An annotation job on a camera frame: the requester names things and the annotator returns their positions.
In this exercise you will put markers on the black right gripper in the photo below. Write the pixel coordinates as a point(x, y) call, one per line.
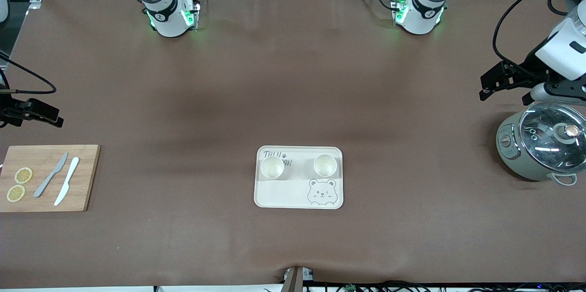
point(9, 114)

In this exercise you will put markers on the yellow lemon slice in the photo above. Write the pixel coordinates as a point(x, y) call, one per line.
point(23, 175)
point(16, 193)

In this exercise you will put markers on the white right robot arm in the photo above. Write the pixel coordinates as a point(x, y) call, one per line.
point(169, 24)

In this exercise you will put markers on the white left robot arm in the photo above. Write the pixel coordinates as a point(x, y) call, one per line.
point(419, 24)

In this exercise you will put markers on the white plastic cup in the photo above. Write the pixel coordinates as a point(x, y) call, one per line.
point(325, 166)
point(272, 168)

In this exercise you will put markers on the brown camera mount post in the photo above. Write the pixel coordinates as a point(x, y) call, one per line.
point(293, 280)

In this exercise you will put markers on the brown table mat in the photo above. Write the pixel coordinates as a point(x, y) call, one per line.
point(293, 77)

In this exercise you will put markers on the grey-green rice cooker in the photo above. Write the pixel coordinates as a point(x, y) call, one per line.
point(512, 154)

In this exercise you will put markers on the grey plastic knife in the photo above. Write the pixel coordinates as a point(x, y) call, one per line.
point(42, 188)

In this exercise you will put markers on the white plastic knife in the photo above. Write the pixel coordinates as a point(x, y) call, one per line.
point(69, 174)

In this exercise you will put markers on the cream tray with bear print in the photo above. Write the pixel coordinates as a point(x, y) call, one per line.
point(284, 193)

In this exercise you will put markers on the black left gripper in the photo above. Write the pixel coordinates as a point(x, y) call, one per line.
point(529, 68)

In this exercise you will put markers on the glass cooker lid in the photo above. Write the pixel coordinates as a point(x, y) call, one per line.
point(545, 145)

